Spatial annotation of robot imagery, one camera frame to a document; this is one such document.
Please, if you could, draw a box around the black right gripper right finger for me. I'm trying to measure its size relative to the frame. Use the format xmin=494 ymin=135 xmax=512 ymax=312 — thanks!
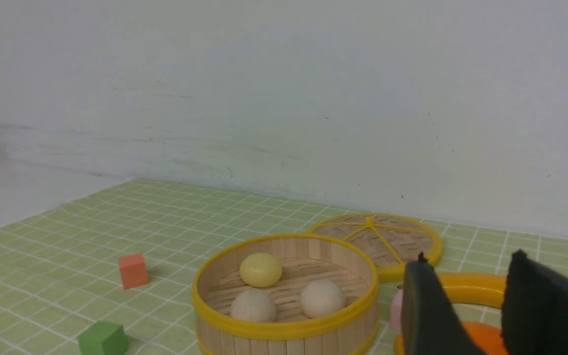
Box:
xmin=501 ymin=250 xmax=568 ymax=355

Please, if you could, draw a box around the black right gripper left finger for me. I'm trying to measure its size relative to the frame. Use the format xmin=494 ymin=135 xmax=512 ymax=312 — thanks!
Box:
xmin=401 ymin=252 xmax=484 ymax=355

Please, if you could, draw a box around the white bun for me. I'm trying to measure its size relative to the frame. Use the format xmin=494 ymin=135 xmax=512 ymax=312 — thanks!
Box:
xmin=300 ymin=279 xmax=347 ymax=319
xmin=229 ymin=288 xmax=277 ymax=323

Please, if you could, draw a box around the yellow bun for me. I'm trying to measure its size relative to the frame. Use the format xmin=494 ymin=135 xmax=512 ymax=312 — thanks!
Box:
xmin=239 ymin=252 xmax=283 ymax=288

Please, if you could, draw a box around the bamboo steamer lid yellow rim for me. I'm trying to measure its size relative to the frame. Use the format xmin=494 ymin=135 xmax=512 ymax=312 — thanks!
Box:
xmin=307 ymin=213 xmax=443 ymax=283

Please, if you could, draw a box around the bamboo steamer tray yellow rim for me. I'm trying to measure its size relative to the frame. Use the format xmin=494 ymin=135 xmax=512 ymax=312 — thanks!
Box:
xmin=191 ymin=233 xmax=380 ymax=355

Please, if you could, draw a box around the pink cube block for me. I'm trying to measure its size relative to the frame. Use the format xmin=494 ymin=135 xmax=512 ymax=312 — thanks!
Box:
xmin=390 ymin=288 xmax=403 ymax=332

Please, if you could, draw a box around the orange toy mango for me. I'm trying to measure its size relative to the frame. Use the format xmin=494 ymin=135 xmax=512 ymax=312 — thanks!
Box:
xmin=393 ymin=318 xmax=508 ymax=355

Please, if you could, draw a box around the yellow toy banana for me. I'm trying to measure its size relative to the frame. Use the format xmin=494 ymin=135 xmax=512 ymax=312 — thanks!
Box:
xmin=437 ymin=273 xmax=506 ymax=309

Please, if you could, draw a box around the red cube block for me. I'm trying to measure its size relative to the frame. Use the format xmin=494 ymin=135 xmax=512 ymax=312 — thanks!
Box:
xmin=118 ymin=253 xmax=150 ymax=289

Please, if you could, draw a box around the green cube block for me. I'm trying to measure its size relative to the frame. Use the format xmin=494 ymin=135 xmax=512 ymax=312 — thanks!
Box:
xmin=77 ymin=320 xmax=129 ymax=355

